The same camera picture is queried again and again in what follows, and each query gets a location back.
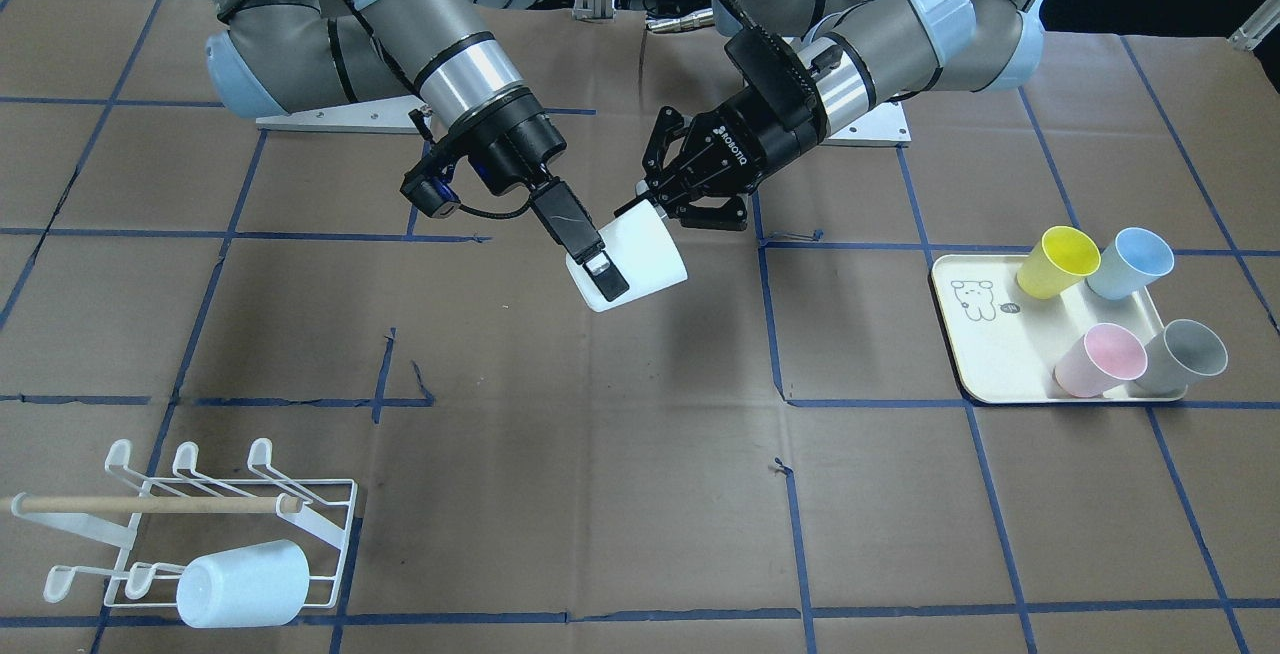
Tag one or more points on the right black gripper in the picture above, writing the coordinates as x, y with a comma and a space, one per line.
523, 145

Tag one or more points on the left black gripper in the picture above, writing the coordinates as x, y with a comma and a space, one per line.
742, 151

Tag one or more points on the white plastic cup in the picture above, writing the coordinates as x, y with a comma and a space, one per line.
640, 247

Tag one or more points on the light blue plastic cup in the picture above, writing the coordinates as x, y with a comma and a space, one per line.
253, 586

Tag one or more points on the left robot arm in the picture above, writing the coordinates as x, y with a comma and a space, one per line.
811, 68

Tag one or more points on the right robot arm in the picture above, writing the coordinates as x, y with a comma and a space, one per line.
279, 57

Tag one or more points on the yellow plastic cup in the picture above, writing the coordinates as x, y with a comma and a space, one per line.
1062, 258

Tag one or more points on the pink plastic cup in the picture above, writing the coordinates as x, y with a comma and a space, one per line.
1105, 356

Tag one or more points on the grey plastic cup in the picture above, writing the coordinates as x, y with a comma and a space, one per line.
1182, 354

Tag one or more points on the cream plastic tray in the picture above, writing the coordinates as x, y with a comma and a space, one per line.
1006, 343

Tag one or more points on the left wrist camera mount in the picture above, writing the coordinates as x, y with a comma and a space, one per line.
771, 66

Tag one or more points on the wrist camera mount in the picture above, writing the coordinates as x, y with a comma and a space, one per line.
771, 66
427, 186

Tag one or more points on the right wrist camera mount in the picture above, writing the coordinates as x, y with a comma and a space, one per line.
427, 186

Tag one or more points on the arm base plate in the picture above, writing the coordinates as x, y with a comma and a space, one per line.
387, 116
884, 126

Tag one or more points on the white wire cup rack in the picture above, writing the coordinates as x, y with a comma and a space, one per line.
162, 521

